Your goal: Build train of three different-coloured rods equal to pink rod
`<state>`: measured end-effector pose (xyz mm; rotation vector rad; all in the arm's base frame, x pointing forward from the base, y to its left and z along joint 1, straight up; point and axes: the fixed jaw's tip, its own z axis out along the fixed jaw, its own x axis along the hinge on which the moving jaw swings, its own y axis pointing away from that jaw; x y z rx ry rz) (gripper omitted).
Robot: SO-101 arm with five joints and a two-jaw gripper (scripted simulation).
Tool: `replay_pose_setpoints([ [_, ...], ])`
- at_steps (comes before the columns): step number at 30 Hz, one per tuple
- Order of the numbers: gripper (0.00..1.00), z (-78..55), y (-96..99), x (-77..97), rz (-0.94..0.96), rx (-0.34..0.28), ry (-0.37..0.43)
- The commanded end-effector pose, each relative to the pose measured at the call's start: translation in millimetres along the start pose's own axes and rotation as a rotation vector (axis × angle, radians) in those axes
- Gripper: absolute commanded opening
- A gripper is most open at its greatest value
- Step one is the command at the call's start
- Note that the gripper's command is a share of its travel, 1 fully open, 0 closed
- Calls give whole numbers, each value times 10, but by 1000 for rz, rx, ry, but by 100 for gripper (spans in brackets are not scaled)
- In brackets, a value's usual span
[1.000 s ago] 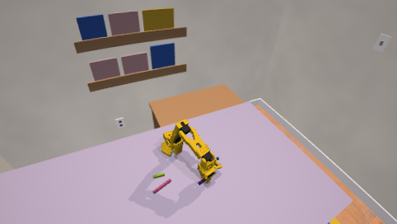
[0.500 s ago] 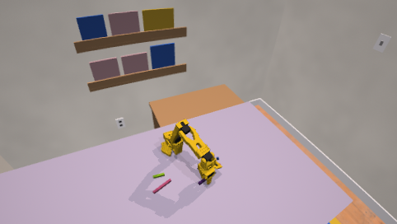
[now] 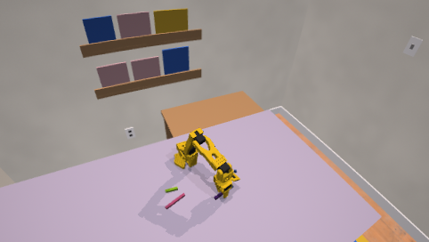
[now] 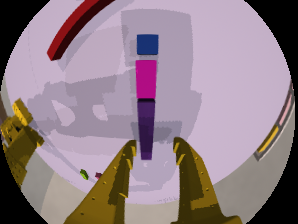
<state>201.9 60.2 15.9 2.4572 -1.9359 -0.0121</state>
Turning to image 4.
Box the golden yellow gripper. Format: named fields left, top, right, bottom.
left=63, top=137, right=243, bottom=224

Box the magenta rod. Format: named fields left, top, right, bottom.
left=136, top=60, right=157, bottom=98

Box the purple rod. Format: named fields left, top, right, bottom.
left=137, top=98, right=155, bottom=160

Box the small blue cube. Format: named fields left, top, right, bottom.
left=137, top=34, right=159, bottom=55

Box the dark pink rod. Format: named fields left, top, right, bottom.
left=95, top=172, right=102, bottom=179

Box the red rod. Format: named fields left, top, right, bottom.
left=47, top=0, right=115, bottom=61

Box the lime green rod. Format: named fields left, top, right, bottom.
left=80, top=169, right=89, bottom=180

